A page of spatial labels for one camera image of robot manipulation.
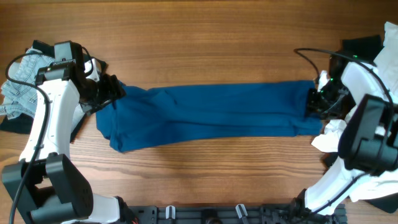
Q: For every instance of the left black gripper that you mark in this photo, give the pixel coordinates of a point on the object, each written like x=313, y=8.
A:
x=114, y=91

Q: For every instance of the folded light blue jeans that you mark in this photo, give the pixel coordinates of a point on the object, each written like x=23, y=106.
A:
x=21, y=93

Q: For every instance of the blue t-shirt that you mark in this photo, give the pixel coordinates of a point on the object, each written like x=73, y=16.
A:
x=167, y=115

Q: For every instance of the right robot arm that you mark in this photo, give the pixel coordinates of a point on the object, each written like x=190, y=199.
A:
x=327, y=206

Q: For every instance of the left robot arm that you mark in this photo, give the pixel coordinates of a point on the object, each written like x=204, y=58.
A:
x=44, y=185

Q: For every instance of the folded black garment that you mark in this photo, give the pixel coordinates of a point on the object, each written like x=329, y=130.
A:
x=15, y=126

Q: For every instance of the black garment with logo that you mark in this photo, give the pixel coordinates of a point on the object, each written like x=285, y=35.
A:
x=363, y=43

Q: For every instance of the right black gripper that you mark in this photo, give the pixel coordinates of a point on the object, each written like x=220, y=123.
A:
x=313, y=101

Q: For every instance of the white garment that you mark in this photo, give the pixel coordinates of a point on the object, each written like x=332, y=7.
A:
x=361, y=83

